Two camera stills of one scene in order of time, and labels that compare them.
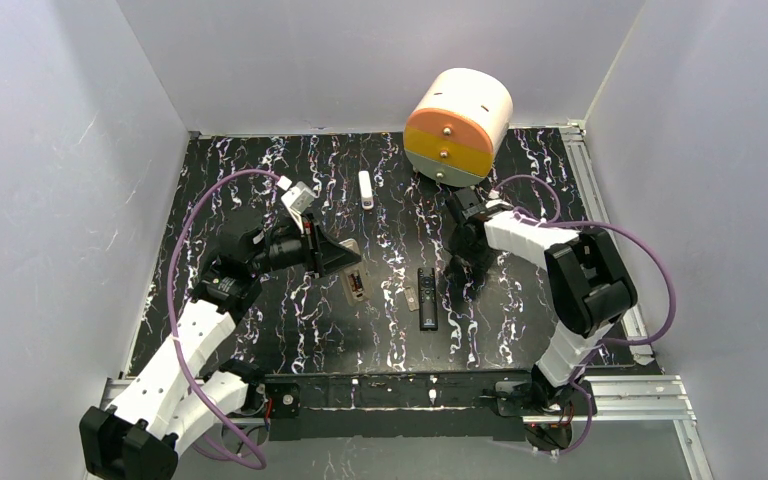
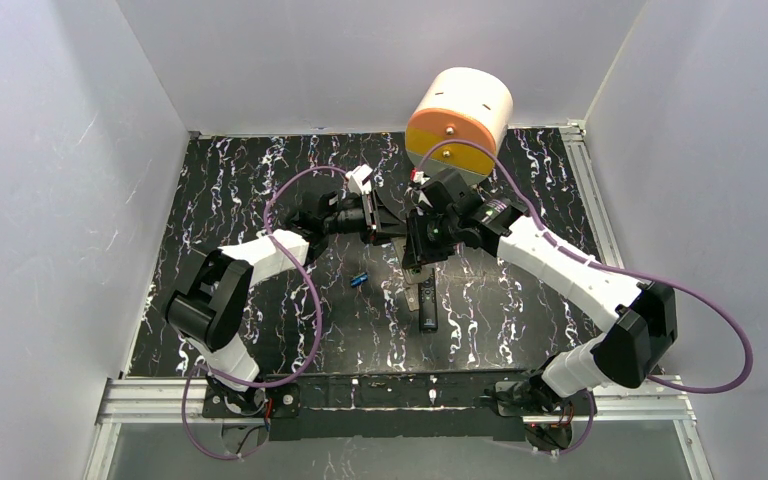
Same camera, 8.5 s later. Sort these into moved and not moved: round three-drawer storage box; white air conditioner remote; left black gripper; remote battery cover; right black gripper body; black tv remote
Moved: white air conditioner remote; right black gripper body; left black gripper
Not moved: round three-drawer storage box; remote battery cover; black tv remote
